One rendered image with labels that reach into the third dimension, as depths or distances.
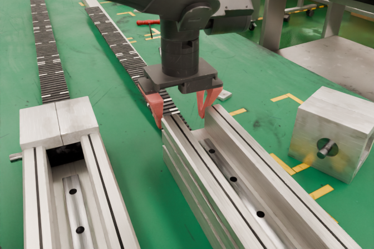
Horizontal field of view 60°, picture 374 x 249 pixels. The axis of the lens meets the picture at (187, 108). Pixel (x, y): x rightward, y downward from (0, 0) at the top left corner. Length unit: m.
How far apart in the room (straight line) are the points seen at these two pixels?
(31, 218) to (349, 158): 0.41
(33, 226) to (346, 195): 0.41
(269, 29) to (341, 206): 1.93
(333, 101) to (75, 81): 0.55
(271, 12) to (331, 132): 1.85
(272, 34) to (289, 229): 2.07
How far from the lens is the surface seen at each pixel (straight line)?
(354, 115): 0.53
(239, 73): 0.81
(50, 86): 0.73
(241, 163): 0.45
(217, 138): 0.50
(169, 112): 0.62
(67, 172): 0.48
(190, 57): 0.48
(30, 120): 0.51
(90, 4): 1.32
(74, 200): 0.42
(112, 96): 0.72
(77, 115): 0.50
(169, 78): 0.49
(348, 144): 0.51
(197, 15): 0.40
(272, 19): 2.35
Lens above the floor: 1.14
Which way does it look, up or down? 33 degrees down
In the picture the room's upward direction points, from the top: straight up
